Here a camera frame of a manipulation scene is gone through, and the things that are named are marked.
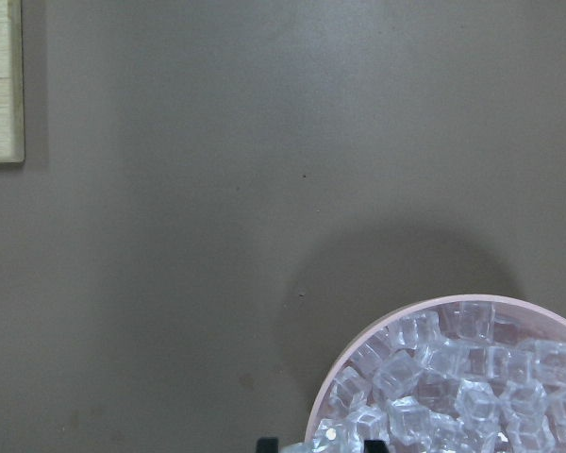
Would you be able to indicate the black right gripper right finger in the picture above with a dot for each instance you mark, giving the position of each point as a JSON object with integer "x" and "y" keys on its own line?
{"x": 375, "y": 446}

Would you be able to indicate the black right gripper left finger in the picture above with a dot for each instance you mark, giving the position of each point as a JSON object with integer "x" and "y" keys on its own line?
{"x": 267, "y": 445}

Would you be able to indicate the pile of clear ice cubes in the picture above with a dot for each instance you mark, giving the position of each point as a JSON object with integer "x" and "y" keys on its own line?
{"x": 453, "y": 387}

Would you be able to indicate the pink bowl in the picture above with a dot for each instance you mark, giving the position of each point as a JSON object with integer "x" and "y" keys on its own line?
{"x": 339, "y": 368}

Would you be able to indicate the bamboo cutting board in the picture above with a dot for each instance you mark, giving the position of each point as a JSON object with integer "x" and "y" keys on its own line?
{"x": 12, "y": 117}

